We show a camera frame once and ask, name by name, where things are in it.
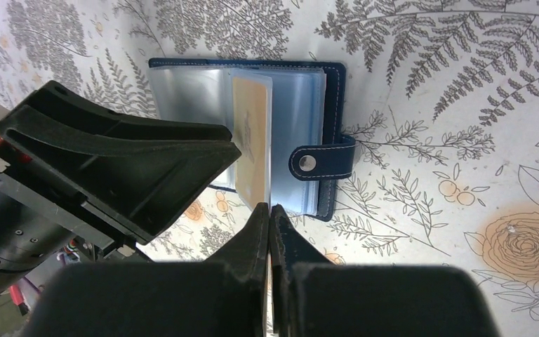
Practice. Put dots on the blue leather card holder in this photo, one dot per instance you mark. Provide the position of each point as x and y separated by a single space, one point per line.
309 152

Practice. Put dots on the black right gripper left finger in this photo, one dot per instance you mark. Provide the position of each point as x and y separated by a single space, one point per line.
224 295

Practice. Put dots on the floral table mat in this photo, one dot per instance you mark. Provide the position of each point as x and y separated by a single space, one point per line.
441 96

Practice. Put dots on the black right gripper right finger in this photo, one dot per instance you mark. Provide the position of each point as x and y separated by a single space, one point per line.
313 296

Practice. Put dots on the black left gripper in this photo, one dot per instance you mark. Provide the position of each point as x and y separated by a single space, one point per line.
74 172

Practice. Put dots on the gold credit card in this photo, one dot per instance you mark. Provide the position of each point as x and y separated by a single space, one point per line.
252 108

